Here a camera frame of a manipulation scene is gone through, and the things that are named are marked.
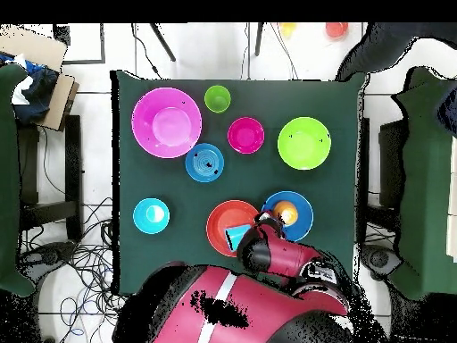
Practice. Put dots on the black stand leg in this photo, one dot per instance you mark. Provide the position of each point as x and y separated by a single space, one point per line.
258 39
162 42

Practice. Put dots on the green-clothed side table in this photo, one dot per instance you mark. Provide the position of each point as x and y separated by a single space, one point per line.
7 178
425 178

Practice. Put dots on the black box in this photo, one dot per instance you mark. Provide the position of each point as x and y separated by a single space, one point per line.
391 160

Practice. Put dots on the small pink-red bowl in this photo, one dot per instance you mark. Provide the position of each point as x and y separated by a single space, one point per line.
246 135

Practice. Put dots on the yellow object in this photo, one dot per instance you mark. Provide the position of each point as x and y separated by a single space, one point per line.
287 29

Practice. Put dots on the dark green tablecloth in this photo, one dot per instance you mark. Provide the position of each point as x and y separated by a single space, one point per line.
160 257

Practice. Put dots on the cardboard box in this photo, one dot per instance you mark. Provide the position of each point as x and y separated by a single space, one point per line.
32 43

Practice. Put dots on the green cup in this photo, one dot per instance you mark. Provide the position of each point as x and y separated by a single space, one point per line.
217 99

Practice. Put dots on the person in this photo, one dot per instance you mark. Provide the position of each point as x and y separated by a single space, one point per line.
378 46

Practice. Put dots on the white panel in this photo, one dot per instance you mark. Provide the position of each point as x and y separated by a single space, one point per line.
453 196

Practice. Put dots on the large pink bowl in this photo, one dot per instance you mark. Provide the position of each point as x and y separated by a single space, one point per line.
166 123

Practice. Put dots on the blue cup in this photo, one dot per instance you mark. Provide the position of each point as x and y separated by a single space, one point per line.
237 234

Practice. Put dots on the black floor frame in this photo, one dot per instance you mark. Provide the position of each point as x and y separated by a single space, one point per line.
103 43

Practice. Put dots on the dark clothing bundle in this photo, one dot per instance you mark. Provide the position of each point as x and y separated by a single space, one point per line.
35 93

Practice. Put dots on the small orange-red bowl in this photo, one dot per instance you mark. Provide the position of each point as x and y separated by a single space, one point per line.
336 29

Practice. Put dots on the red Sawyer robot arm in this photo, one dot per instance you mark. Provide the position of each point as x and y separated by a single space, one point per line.
271 314

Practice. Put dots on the green bowl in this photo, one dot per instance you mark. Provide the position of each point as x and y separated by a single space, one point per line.
304 143

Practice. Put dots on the small light blue ribbed bowl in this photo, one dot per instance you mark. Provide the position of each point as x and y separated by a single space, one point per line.
142 218

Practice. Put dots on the black pedestal foot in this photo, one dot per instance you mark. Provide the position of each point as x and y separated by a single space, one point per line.
378 260
50 253

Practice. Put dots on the large blue bowl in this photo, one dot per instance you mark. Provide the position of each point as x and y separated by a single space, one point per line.
303 225

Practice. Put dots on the orange cup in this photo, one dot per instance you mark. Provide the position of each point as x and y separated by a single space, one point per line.
287 212

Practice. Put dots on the black stool frame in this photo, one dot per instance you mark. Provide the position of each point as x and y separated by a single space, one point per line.
73 160

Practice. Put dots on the blue flat-bottomed bowl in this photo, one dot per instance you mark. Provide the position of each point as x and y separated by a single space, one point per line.
204 163

